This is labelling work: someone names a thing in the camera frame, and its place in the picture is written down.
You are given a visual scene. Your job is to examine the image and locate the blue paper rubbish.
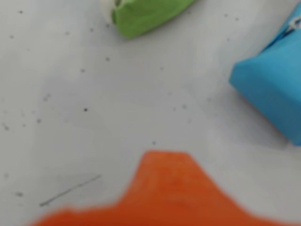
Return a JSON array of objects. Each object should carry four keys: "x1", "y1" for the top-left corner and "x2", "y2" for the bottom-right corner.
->
[{"x1": 229, "y1": 2, "x2": 301, "y2": 147}]

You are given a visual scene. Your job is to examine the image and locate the green paper rubbish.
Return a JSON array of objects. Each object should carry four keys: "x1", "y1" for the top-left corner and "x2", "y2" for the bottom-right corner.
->
[{"x1": 100, "y1": 0, "x2": 196, "y2": 40}]

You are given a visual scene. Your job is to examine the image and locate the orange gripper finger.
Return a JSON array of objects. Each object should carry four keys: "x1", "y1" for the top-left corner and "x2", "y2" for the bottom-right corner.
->
[
  {"x1": 195, "y1": 164, "x2": 301, "y2": 226},
  {"x1": 30, "y1": 150, "x2": 198, "y2": 226}
]

